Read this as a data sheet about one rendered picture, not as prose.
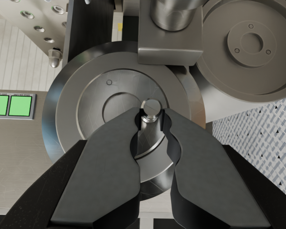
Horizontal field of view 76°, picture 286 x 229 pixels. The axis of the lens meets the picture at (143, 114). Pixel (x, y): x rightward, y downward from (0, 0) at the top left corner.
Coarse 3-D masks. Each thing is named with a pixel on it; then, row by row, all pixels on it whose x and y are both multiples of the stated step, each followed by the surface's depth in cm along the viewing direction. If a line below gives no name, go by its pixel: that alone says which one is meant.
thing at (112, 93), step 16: (96, 80) 15; (112, 80) 15; (128, 80) 15; (144, 80) 15; (80, 96) 15; (96, 96) 15; (112, 96) 15; (128, 96) 15; (144, 96) 15; (160, 96) 15; (80, 112) 14; (96, 112) 14; (112, 112) 14; (80, 128) 14; (96, 128) 14; (144, 128) 14; (144, 144) 14
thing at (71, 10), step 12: (72, 0) 19; (84, 0) 22; (96, 0) 28; (72, 12) 19; (84, 12) 22; (96, 12) 28; (72, 24) 19; (84, 24) 23; (96, 24) 28; (108, 24) 39; (72, 36) 19; (84, 36) 23; (96, 36) 29; (108, 36) 39; (72, 48) 19; (84, 48) 23
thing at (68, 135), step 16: (96, 64) 16; (112, 64) 16; (128, 64) 16; (144, 64) 16; (80, 80) 16; (160, 80) 16; (176, 80) 16; (64, 96) 16; (176, 96) 16; (64, 112) 15; (64, 128) 15; (64, 144) 15; (160, 144) 15; (144, 160) 15; (160, 160) 15; (144, 176) 15
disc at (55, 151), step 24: (96, 48) 17; (120, 48) 18; (72, 72) 17; (48, 96) 17; (192, 96) 17; (48, 120) 16; (192, 120) 17; (48, 144) 16; (168, 168) 16; (144, 192) 16
